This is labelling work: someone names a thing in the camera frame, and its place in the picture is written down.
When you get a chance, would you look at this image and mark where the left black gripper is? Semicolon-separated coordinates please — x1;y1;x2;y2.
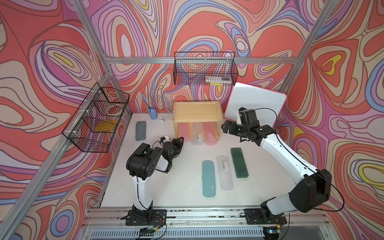
167;137;183;164

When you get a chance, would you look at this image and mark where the pink pencil case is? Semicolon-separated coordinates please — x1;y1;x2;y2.
202;122;218;146
179;123;191;142

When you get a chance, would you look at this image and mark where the dark green pencil case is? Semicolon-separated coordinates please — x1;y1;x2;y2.
231;148;249;179

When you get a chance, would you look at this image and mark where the teal pencil case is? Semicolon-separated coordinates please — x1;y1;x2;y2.
202;160;216;198

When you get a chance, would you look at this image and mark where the clear frosted pencil case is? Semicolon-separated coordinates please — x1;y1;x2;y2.
216;155;234;192

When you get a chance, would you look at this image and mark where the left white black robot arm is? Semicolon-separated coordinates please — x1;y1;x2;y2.
126;136;184;218

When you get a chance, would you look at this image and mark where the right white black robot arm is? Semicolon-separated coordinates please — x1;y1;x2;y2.
221;121;332;218

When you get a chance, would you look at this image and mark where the wooden two-tier shelf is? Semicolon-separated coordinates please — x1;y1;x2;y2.
173;101;224;140

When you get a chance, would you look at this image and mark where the small white clip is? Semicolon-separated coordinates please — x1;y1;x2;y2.
157;117;166;123

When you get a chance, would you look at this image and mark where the blue pen cup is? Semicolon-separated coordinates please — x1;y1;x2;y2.
149;107;158;120

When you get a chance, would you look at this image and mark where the grey felt eraser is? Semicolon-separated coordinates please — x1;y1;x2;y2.
135;121;147;141

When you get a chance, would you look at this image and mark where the pink framed whiteboard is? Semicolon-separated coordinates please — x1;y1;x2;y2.
225;83;287;127

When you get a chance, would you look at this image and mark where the box in back basket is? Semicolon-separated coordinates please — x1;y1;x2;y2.
205;76;233;85

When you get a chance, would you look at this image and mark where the blue pen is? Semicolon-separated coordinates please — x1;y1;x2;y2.
142;94;151;112

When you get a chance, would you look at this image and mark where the yellow item in basket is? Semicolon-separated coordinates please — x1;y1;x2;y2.
94;120;118;133

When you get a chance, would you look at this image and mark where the green circuit board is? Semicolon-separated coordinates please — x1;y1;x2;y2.
139;228;159;237

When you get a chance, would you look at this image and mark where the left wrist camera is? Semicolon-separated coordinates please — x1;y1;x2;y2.
160;136;170;144

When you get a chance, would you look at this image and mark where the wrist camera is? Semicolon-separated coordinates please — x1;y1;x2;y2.
239;108;259;126
160;136;170;144

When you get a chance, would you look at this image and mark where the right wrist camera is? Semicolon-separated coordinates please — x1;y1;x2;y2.
239;108;259;126

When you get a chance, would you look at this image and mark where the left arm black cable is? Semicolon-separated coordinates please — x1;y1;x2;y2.
134;140;164;211

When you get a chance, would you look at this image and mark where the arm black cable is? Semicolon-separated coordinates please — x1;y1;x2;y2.
134;140;164;211
253;107;346;213

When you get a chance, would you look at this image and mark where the back black wire basket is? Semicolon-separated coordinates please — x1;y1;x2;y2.
174;51;239;86

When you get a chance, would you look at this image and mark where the black wire basket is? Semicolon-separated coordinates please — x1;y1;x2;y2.
174;51;239;86
62;87;130;153

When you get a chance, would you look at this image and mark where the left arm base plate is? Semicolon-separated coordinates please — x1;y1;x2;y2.
121;209;167;227

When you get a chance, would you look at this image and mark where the left black wire basket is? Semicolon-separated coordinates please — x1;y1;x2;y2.
62;87;130;153

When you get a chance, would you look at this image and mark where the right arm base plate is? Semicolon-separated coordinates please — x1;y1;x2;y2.
244;208;288;226

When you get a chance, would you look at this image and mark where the aluminium frame back bar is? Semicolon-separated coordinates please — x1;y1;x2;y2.
106;57;299;65

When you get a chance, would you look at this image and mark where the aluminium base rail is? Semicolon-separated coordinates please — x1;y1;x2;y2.
76;206;339;240

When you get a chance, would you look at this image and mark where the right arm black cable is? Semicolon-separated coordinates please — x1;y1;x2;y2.
253;107;346;213

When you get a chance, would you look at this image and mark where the aluminium frame right post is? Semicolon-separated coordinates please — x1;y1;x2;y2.
278;0;339;95

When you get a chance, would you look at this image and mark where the aluminium frame post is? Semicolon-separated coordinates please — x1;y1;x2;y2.
71;0;133;115
278;0;339;95

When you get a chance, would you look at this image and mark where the aluminium frame left post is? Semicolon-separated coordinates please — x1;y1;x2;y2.
71;0;133;115

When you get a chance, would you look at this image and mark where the aluminium frame left rail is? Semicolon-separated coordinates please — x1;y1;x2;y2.
1;71;113;240

